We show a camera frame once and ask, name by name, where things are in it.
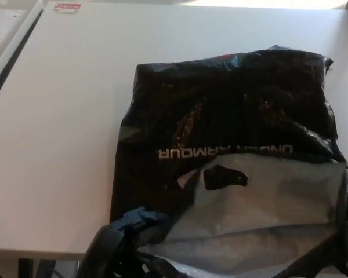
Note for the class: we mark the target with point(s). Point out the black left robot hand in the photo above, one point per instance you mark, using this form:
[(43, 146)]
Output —
[(104, 249)]

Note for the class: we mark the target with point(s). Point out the black printed plastic shopping bag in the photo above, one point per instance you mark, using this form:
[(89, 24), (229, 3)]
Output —
[(220, 121)]

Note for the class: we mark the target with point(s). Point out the white neighbouring desk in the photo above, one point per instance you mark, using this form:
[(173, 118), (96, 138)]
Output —
[(23, 37)]

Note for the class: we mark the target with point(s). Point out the black table leg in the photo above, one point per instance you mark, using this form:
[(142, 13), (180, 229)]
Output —
[(34, 269)]

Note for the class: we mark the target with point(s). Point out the red and white sticker label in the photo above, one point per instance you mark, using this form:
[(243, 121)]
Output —
[(67, 7)]

